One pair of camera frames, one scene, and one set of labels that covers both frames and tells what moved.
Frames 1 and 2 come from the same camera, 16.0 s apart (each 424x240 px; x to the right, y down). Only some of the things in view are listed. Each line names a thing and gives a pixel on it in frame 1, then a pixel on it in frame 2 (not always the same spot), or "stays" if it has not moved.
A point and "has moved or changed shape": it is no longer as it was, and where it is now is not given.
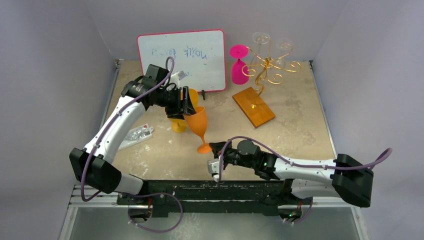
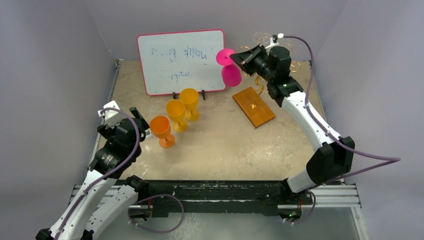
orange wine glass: [197, 122] -> [160, 126]
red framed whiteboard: [200, 54] stays
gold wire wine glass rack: [266, 62] has moved or changed shape
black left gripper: [181, 107] -> [109, 132]
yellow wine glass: [194, 96] stays
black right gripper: [223, 153] -> [250, 58]
